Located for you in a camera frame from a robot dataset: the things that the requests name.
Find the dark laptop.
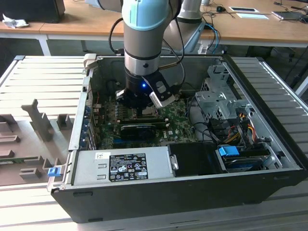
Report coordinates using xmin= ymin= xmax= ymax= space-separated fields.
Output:
xmin=271 ymin=11 xmax=305 ymax=21

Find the grey parts rack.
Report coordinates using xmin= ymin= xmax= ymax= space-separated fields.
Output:
xmin=0 ymin=98 xmax=80 ymax=187

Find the green circuit board strip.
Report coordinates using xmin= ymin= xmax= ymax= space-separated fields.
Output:
xmin=0 ymin=156 xmax=39 ymax=166

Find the wooden desk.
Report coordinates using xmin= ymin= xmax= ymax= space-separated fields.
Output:
xmin=0 ymin=0 xmax=308 ymax=56

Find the beige case latch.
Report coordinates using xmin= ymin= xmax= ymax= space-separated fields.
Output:
xmin=83 ymin=54 xmax=97 ymax=71

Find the crumpled white paper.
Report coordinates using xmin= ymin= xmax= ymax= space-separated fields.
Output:
xmin=2 ymin=13 xmax=29 ymax=29

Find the blue cable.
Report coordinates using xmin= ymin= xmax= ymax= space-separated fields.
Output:
xmin=208 ymin=23 xmax=221 ymax=54

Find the black grey PC case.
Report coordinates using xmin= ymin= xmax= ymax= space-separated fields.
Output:
xmin=47 ymin=54 xmax=308 ymax=224

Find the white framed tablet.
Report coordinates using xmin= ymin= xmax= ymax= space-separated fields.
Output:
xmin=228 ymin=6 xmax=260 ymax=13

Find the green motherboard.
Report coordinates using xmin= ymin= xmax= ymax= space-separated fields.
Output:
xmin=92 ymin=92 xmax=200 ymax=150

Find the white camera on black bracket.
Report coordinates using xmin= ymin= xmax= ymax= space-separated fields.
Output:
xmin=143 ymin=75 xmax=180 ymax=108

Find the black graphics card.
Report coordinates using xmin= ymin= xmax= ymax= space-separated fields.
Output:
xmin=119 ymin=123 xmax=156 ymax=140

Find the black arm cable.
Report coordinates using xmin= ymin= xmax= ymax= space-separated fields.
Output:
xmin=109 ymin=17 xmax=126 ymax=57
xmin=159 ymin=18 xmax=186 ymax=85

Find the CPU socket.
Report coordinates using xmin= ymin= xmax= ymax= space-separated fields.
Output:
xmin=133 ymin=107 xmax=161 ymax=119

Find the blue disk carrier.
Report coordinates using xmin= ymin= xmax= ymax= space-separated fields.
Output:
xmin=218 ymin=145 xmax=240 ymax=159

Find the black plastic shroud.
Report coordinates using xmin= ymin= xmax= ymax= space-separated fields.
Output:
xmin=167 ymin=141 xmax=227 ymax=178

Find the black wire bundle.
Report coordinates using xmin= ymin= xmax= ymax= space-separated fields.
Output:
xmin=187 ymin=96 xmax=218 ymax=143

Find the black hard disk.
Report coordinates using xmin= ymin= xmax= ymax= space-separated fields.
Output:
xmin=222 ymin=155 xmax=265 ymax=172

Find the black computer box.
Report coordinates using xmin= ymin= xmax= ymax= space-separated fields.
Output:
xmin=0 ymin=0 xmax=65 ymax=24

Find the yellow orange wire bundle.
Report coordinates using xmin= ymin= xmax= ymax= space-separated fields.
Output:
xmin=226 ymin=120 xmax=258 ymax=145

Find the perforated silver drive cage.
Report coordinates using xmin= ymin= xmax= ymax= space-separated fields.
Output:
xmin=204 ymin=64 xmax=232 ymax=97

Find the blue case latch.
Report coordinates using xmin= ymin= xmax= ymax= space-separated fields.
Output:
xmin=47 ymin=167 xmax=60 ymax=178

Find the black RAM slot bank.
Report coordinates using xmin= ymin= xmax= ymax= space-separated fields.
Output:
xmin=119 ymin=116 xmax=169 ymax=128

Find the silver power supply with label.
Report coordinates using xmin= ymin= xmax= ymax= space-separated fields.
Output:
xmin=72 ymin=146 xmax=174 ymax=186

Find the white paper sheet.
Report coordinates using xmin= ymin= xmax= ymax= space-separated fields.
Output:
xmin=236 ymin=13 xmax=270 ymax=20

